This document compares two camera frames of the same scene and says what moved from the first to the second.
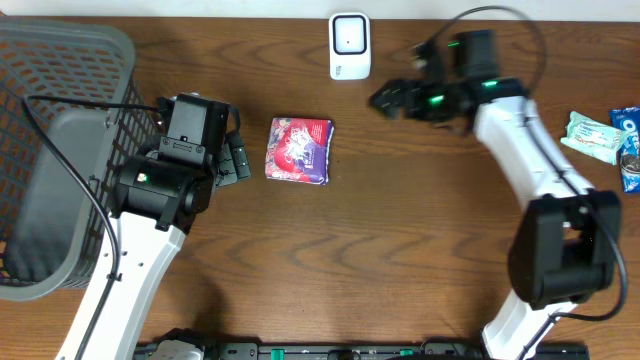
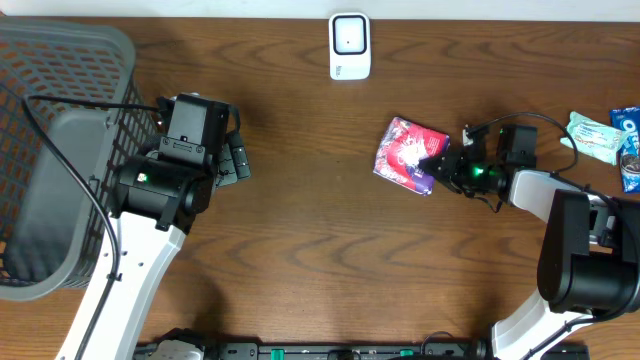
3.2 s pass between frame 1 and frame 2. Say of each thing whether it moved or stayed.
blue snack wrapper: stayed
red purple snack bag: moved
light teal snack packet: stayed
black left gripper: stayed
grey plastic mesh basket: stayed
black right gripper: moved
